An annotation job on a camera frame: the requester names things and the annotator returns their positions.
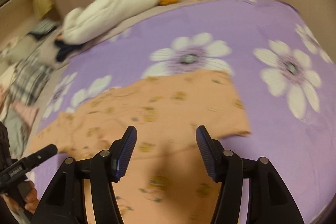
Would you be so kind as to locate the orange cartoon print baby garment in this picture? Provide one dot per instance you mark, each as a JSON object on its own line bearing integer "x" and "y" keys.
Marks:
{"x": 166, "y": 180}

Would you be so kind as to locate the white goose plush toy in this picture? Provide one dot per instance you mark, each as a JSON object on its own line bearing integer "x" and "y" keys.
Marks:
{"x": 84, "y": 24}

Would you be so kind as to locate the pink folded garment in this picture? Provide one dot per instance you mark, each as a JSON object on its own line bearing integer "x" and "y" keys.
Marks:
{"x": 26, "y": 113}

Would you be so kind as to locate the person left hand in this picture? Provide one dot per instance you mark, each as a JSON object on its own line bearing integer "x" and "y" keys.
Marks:
{"x": 31, "y": 199}

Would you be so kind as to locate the striped dark cushion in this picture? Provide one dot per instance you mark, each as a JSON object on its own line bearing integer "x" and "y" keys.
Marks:
{"x": 43, "y": 28}

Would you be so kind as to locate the purple floral bed sheet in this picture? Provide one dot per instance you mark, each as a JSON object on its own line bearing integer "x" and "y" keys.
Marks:
{"x": 284, "y": 79}

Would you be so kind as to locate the dark navy clothing item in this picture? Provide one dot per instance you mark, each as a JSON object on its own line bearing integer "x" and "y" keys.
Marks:
{"x": 65, "y": 50}

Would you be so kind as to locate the grey folded garment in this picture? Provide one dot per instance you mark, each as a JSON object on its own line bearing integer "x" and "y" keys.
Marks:
{"x": 18, "y": 133}

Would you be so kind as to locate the grey plaid pillow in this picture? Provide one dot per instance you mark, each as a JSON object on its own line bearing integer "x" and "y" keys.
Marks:
{"x": 31, "y": 78}

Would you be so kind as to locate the yellow tassel hanging decoration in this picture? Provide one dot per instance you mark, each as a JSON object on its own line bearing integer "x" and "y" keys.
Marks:
{"x": 44, "y": 8}

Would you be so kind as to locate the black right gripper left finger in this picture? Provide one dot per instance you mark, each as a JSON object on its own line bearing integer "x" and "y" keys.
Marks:
{"x": 64, "y": 198}

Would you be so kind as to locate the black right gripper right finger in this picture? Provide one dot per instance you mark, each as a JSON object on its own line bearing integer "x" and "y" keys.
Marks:
{"x": 270, "y": 201}

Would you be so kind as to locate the beige grey pillow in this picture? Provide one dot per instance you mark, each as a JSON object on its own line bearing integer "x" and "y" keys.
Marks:
{"x": 43, "y": 51}

